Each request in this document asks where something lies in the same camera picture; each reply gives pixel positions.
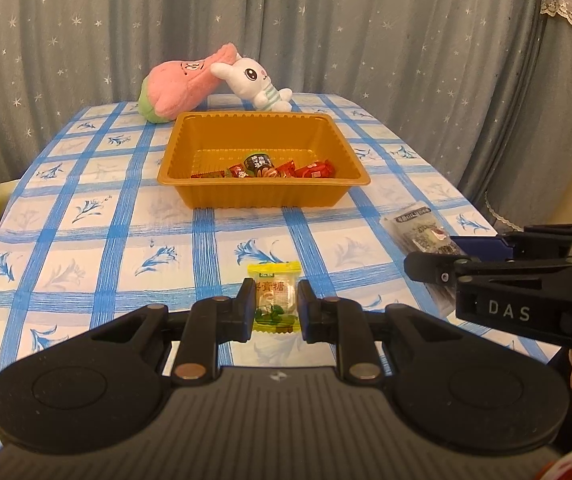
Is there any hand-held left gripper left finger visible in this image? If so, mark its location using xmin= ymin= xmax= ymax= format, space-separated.
xmin=92 ymin=279 xmax=257 ymax=387

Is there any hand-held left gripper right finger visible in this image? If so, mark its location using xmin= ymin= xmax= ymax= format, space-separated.
xmin=296 ymin=279 xmax=467 ymax=386

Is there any blue checked tablecloth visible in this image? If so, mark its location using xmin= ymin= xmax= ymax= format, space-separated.
xmin=0 ymin=92 xmax=552 ymax=461

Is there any golden plastic tray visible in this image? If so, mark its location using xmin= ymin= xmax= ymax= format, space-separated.
xmin=157 ymin=111 xmax=371 ymax=209

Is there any grey star-print curtain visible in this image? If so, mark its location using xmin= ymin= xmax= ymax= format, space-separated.
xmin=0 ymin=0 xmax=572 ymax=223

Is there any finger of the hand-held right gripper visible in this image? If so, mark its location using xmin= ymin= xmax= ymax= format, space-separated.
xmin=448 ymin=223 xmax=572 ymax=256
xmin=404 ymin=251 xmax=572 ymax=287

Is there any red candy packet gold circle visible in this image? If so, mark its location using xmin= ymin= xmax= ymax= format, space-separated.
xmin=293 ymin=159 xmax=335 ymax=180

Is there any pink plush toy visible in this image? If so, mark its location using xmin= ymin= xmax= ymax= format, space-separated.
xmin=138 ymin=44 xmax=239 ymax=124

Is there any cream padded seat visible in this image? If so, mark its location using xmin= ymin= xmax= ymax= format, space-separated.
xmin=0 ymin=179 xmax=23 ymax=228

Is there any yellow candy packet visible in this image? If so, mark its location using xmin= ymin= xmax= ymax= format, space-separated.
xmin=247 ymin=261 xmax=301 ymax=335

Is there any clear grey snack packet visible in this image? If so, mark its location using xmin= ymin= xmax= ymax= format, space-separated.
xmin=383 ymin=201 xmax=462 ymax=319

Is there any white bunny plush toy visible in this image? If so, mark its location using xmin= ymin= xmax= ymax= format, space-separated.
xmin=210 ymin=55 xmax=294 ymax=112

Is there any dark round snack packet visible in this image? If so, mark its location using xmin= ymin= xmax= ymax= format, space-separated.
xmin=243 ymin=153 xmax=273 ymax=177

